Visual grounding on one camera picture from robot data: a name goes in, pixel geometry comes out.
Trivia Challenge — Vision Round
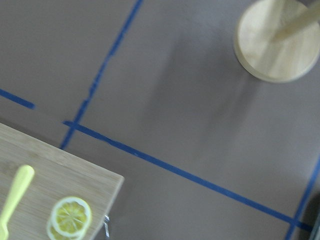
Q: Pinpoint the wooden cutting board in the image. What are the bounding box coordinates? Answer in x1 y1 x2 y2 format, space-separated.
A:
0 124 124 240

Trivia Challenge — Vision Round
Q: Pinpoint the upper lemon slice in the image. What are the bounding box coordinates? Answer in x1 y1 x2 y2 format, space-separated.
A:
50 196 92 238

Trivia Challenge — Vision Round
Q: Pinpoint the wooden mug tree stand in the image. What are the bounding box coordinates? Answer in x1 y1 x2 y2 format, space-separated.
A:
233 0 320 83

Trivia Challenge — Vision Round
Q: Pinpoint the yellow plastic knife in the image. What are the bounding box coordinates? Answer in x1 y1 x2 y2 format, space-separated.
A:
0 164 35 240

